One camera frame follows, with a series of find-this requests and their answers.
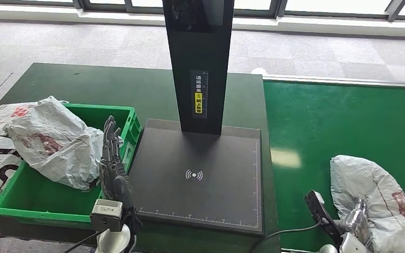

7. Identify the yellow black label strip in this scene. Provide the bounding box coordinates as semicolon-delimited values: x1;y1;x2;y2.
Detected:
190;70;209;120

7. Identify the white window sill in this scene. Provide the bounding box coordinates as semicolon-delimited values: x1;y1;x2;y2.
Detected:
0;5;405;39

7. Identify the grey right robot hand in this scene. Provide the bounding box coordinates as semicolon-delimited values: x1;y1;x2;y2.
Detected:
339;198;374;246

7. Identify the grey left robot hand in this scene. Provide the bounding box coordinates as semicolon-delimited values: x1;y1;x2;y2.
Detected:
99;115;135;210

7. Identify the green conveyor belt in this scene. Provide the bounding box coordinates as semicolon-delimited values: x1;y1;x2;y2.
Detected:
263;81;405;253

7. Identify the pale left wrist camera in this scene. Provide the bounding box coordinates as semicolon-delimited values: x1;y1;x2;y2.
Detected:
89;199;124;233

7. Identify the grey parcel bag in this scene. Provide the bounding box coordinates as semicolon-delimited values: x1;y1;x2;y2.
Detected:
330;154;405;253
5;96;124;191

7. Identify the silver conveyor side rail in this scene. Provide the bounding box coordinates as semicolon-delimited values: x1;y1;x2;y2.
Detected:
262;74;405;88

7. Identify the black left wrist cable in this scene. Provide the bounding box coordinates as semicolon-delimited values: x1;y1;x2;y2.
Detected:
62;230;102;253

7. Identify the green plastic crate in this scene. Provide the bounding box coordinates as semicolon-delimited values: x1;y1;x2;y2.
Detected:
0;103;142;229

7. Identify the black inbound scanner machine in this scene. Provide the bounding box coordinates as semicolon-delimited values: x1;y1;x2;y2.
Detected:
127;0;264;236

